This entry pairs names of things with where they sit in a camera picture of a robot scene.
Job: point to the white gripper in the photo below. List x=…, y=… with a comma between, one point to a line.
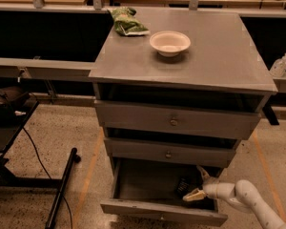
x=210, y=190

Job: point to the black rxbar chocolate bar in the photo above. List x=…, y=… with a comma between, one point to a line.
x=182, y=187

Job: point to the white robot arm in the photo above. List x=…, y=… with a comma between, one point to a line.
x=242, y=195

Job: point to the grey open bottom drawer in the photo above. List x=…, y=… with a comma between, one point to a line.
x=146, y=189

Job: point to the grey middle drawer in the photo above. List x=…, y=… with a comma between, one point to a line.
x=168, y=152

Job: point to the grey top drawer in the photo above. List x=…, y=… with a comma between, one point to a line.
x=175, y=120

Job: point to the grey drawer cabinet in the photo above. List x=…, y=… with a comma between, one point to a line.
x=210, y=99

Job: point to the clear sanitizer pump bottle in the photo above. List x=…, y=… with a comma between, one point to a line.
x=279, y=67

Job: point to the white paper bowl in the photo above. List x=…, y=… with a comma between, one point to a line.
x=170, y=43

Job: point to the green chip bag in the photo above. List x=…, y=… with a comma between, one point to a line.
x=126, y=24

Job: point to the black rolling cart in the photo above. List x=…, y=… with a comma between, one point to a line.
x=11, y=124

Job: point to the dark bag on cart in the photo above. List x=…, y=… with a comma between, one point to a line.
x=12, y=98

